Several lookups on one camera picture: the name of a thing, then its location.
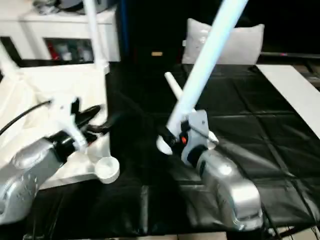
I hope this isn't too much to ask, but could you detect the white plastic table top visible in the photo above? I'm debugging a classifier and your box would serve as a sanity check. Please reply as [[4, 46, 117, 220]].
[[0, 62, 121, 186]]

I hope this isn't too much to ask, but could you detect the white plastic table leg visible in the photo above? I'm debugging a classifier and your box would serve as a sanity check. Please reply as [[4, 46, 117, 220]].
[[0, 41, 23, 79], [164, 71, 220, 150], [83, 0, 110, 73], [156, 0, 250, 155]]

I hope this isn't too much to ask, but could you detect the white cabinet with glass doors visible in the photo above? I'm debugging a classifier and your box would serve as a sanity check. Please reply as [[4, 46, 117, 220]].
[[0, 9, 121, 63]]

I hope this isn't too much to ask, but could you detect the grey round bag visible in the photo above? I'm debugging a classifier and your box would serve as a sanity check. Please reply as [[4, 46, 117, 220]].
[[53, 0, 111, 12]]

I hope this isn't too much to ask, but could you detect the grey cushion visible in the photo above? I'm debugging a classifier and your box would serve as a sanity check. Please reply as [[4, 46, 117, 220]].
[[181, 18, 266, 65]]

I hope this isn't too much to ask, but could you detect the dark clutter pile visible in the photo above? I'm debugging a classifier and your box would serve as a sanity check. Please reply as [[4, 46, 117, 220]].
[[31, 0, 55, 13]]

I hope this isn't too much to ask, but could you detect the white flat board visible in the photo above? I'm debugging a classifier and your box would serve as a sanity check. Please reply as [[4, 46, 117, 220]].
[[255, 64, 320, 140]]

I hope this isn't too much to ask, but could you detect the black left camera cable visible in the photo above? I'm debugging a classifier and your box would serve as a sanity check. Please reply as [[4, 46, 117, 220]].
[[0, 99, 54, 136]]

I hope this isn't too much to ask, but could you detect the thin black metal rail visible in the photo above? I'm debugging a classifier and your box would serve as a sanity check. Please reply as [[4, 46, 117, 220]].
[[260, 51, 320, 59]]

